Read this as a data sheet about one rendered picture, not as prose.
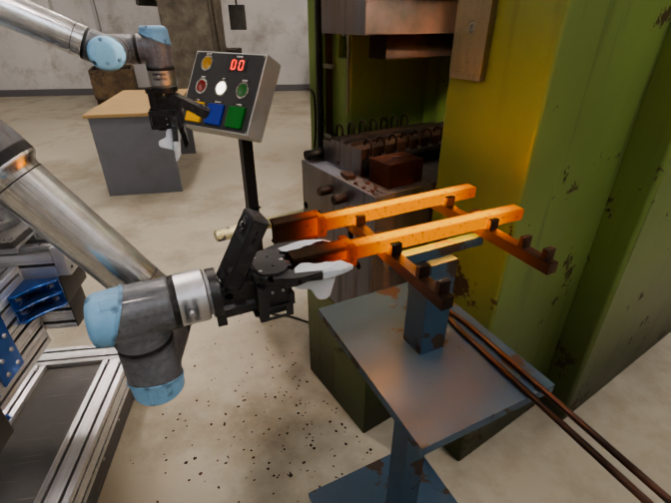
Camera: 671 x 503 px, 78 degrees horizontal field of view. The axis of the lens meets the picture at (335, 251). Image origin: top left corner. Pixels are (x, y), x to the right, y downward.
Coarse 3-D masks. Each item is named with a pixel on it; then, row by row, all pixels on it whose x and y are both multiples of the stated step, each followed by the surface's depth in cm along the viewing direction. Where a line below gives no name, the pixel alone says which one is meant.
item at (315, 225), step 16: (432, 192) 86; (448, 192) 86; (464, 192) 87; (352, 208) 78; (368, 208) 78; (384, 208) 79; (400, 208) 81; (416, 208) 83; (272, 224) 71; (288, 224) 72; (304, 224) 73; (320, 224) 73; (336, 224) 75; (352, 224) 77; (272, 240) 73; (288, 240) 73
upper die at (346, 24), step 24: (336, 0) 104; (360, 0) 97; (384, 0) 98; (408, 0) 102; (432, 0) 106; (456, 0) 110; (336, 24) 107; (360, 24) 99; (384, 24) 101; (408, 24) 105; (432, 24) 109
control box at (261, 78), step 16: (224, 64) 146; (240, 64) 143; (256, 64) 140; (272, 64) 141; (192, 80) 153; (208, 80) 149; (224, 80) 146; (240, 80) 142; (256, 80) 139; (272, 80) 143; (192, 96) 153; (208, 96) 149; (224, 96) 145; (256, 96) 139; (272, 96) 145; (224, 112) 145; (256, 112) 140; (192, 128) 156; (208, 128) 148; (224, 128) 144; (256, 128) 142
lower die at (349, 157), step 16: (400, 128) 136; (432, 128) 132; (336, 144) 122; (352, 144) 117; (368, 144) 118; (400, 144) 120; (416, 144) 124; (432, 144) 127; (336, 160) 125; (352, 160) 118
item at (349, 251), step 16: (496, 208) 78; (512, 208) 78; (432, 224) 72; (448, 224) 72; (464, 224) 73; (480, 224) 75; (352, 240) 67; (368, 240) 67; (384, 240) 67; (400, 240) 68; (416, 240) 70; (432, 240) 72; (304, 256) 62; (320, 256) 64; (336, 256) 65; (352, 256) 65
